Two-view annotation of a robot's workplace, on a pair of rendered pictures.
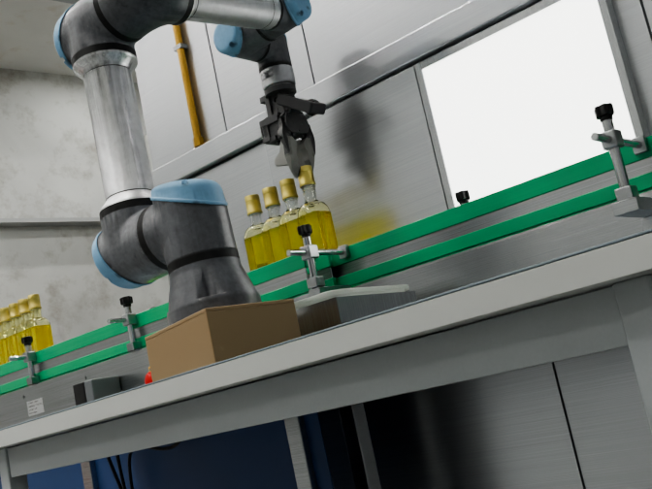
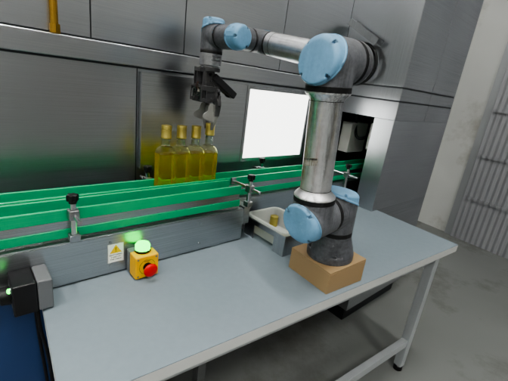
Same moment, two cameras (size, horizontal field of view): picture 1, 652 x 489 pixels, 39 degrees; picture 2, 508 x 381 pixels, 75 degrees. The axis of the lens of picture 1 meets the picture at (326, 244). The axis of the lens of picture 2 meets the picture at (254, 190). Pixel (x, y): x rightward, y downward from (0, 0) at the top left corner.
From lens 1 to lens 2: 2.13 m
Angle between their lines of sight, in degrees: 87
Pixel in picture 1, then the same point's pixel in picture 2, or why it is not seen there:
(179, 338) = (349, 272)
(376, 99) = not seen: hidden behind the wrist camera
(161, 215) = (353, 212)
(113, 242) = (329, 222)
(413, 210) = (225, 153)
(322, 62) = (193, 43)
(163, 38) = not seen: outside the picture
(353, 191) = not seen: hidden behind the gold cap
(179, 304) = (350, 255)
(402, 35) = (240, 61)
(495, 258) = (290, 196)
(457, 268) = (278, 197)
